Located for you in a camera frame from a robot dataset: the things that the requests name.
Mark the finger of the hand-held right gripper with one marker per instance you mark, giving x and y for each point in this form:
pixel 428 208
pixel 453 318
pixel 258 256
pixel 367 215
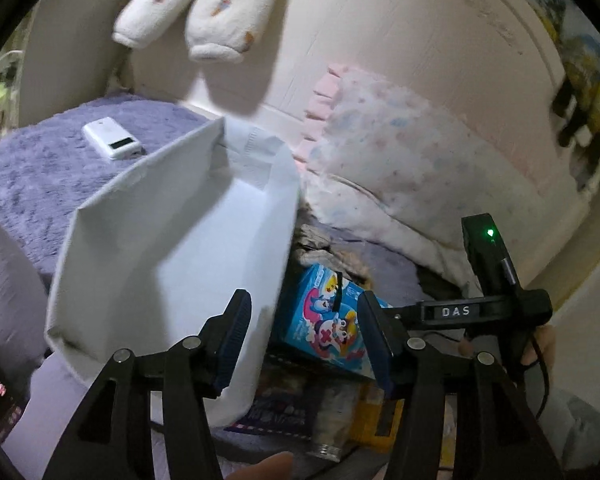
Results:
pixel 402 316

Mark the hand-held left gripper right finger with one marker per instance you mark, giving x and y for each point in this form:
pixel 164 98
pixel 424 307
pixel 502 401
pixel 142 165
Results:
pixel 375 340

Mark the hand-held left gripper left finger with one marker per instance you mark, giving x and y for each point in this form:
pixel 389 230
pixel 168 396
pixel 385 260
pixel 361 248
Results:
pixel 232 340

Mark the blue cartoon box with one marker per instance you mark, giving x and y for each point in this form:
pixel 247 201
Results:
pixel 320 320

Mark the yellow snack bag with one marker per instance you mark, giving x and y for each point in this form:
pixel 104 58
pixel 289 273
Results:
pixel 370 420

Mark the person's right hand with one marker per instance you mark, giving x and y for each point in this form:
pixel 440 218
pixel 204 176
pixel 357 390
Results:
pixel 542 345

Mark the person's left hand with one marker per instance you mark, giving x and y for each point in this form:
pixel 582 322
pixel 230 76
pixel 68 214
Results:
pixel 260 467

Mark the white pastel dotted blanket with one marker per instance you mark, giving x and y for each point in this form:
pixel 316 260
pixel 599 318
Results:
pixel 405 225

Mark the beige patterned cloth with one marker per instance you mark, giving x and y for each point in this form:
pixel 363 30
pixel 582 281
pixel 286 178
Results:
pixel 325 250

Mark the pastel dotted ruffled pillow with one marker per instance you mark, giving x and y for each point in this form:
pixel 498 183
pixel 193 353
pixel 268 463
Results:
pixel 405 125

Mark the cream bed headboard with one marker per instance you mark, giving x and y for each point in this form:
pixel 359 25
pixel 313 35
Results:
pixel 405 35

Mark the white power bank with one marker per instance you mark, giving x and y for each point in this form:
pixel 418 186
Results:
pixel 107 135

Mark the purple fluffy blanket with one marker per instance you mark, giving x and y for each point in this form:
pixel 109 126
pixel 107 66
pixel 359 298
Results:
pixel 40 175

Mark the wall poster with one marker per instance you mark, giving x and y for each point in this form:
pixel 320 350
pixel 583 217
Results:
pixel 580 85

